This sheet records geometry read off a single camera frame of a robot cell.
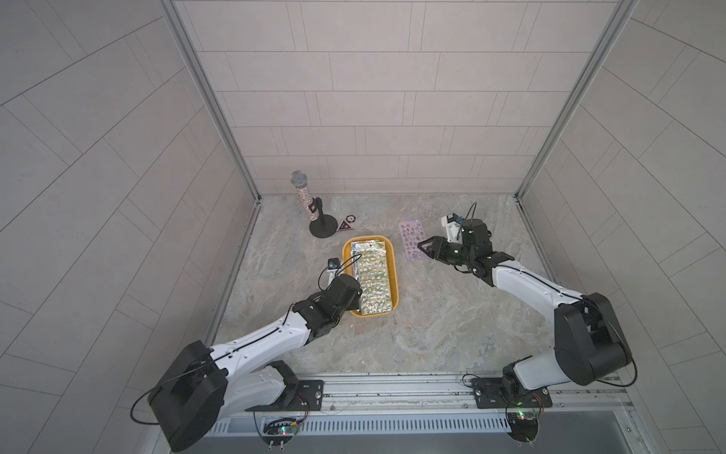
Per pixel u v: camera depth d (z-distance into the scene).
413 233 1.05
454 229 0.78
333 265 0.72
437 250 0.75
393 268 0.85
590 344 0.43
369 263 0.86
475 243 0.67
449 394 0.72
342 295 0.60
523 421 0.68
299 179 0.81
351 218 1.09
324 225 1.05
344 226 1.07
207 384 0.39
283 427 0.65
